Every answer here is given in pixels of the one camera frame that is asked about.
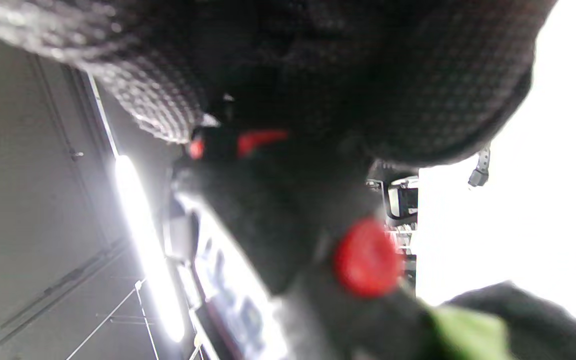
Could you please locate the black mesh office chair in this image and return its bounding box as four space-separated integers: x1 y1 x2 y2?
368 172 420 226

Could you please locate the black watch with red face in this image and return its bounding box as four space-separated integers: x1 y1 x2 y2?
168 120 434 360

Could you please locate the ceiling light tube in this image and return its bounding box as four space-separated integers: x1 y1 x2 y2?
113 155 186 343

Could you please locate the person's right hand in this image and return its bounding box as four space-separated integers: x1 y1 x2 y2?
0 0 558 167

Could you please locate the person's left hand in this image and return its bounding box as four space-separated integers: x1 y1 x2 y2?
442 281 576 360

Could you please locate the green cleaning cloth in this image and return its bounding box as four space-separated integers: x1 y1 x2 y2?
425 304 515 360

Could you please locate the black watch with grey face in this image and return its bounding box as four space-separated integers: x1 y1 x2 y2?
468 145 492 188

